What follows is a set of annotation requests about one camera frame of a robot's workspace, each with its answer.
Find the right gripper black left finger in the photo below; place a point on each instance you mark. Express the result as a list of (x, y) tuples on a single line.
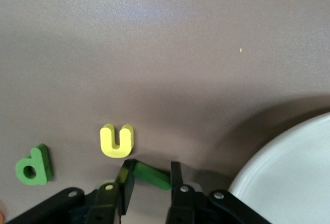
[(103, 203)]

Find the green foam letter p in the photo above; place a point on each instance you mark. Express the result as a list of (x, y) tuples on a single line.
[(42, 162)]

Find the green foam letter l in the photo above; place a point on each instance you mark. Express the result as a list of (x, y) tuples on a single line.
[(152, 176)]

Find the yellow foam letter u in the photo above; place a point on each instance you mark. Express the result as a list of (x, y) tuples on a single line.
[(116, 152)]

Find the brown table cover sheet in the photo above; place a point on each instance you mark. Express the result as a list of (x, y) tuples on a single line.
[(165, 54)]

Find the beige brown plate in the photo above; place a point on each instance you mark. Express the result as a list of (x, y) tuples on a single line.
[(288, 177)]

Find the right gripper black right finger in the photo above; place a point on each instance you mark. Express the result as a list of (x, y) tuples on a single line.
[(188, 208)]

